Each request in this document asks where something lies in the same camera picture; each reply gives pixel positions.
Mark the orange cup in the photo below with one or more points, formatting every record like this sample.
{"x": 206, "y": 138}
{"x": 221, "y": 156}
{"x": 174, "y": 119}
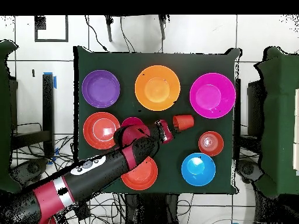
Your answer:
{"x": 185, "y": 122}

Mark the small magenta bowl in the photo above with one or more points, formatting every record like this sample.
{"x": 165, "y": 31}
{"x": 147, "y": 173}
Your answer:
{"x": 132, "y": 120}

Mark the small orange bowl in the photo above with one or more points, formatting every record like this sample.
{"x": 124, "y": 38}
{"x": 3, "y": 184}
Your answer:
{"x": 211, "y": 143}

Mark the large yellow-orange bowl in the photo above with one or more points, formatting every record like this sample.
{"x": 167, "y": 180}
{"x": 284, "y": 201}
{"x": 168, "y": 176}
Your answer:
{"x": 157, "y": 88}

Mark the large blue bowl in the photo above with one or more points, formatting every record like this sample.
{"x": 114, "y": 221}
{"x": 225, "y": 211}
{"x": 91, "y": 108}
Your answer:
{"x": 198, "y": 169}

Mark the large pink bowl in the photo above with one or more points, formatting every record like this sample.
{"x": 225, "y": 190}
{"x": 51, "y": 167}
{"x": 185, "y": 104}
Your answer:
{"x": 212, "y": 95}

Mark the wide red-orange bowl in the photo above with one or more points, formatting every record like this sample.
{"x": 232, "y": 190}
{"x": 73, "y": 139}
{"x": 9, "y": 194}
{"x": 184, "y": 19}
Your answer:
{"x": 143, "y": 177}
{"x": 100, "y": 130}

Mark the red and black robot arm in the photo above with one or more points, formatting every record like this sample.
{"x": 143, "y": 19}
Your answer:
{"x": 98, "y": 172}

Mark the black metal stand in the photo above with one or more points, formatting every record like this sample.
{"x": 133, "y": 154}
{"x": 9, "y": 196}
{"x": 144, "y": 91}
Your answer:
{"x": 48, "y": 112}
{"x": 237, "y": 105}

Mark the dark green tablecloth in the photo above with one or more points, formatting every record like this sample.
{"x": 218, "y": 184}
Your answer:
{"x": 163, "y": 58}

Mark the wide purple bowl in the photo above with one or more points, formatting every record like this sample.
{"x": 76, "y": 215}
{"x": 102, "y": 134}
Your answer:
{"x": 101, "y": 88}

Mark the grey stand leg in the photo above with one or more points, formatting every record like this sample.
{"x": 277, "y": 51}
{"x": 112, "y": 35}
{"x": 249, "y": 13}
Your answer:
{"x": 162, "y": 28}
{"x": 108, "y": 30}

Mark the green cloth covered table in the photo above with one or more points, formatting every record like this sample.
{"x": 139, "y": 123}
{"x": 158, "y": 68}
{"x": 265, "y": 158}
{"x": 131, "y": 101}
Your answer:
{"x": 4, "y": 116}
{"x": 280, "y": 116}

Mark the black floor power box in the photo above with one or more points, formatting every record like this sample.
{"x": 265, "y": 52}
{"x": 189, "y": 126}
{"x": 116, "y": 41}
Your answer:
{"x": 83, "y": 211}

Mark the blue tape strip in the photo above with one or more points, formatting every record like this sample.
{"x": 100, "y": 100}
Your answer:
{"x": 55, "y": 81}

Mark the small black floor object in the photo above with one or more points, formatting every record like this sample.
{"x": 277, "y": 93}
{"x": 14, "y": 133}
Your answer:
{"x": 33, "y": 73}

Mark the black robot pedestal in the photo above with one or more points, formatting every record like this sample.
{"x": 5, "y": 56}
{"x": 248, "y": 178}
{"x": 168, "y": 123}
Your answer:
{"x": 151, "y": 210}

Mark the black square floor frame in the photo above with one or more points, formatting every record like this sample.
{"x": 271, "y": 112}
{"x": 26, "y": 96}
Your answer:
{"x": 39, "y": 23}

